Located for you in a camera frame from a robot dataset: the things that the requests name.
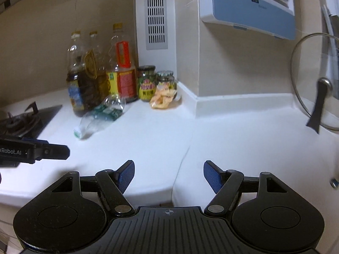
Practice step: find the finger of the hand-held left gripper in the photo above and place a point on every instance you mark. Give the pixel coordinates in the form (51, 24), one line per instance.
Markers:
(55, 152)

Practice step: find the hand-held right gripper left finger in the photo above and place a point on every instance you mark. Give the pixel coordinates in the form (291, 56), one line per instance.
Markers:
(127, 176)

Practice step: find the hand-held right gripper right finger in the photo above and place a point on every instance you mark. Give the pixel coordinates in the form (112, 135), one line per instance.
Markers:
(213, 176)

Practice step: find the black gas stove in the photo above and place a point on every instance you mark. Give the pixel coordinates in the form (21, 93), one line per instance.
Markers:
(26, 121)

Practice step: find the clear plastic water bottle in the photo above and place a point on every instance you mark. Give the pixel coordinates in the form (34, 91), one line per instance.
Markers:
(106, 111)

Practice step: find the dark oil bottle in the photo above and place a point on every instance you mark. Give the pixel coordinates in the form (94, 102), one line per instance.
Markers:
(78, 90)

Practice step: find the yellow snack packet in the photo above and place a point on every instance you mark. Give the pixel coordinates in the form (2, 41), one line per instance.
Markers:
(161, 99)

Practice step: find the golden oil bottle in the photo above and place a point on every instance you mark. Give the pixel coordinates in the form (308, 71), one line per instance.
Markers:
(96, 71)

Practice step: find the large green sauce jar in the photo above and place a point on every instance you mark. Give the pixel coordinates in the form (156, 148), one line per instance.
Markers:
(146, 87)

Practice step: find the yellow label oil bottle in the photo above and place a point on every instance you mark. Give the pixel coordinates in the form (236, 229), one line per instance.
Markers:
(124, 82)

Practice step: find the small checkered lid jar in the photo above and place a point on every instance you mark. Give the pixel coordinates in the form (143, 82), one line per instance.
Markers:
(166, 80)

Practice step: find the glass pot lid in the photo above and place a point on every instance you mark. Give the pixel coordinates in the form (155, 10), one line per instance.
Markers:
(320, 95)

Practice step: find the grey vent panel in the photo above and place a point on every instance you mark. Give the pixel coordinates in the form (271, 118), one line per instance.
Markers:
(156, 16)

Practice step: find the white blue wall appliance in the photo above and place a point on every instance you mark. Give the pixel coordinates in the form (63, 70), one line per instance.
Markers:
(251, 8)

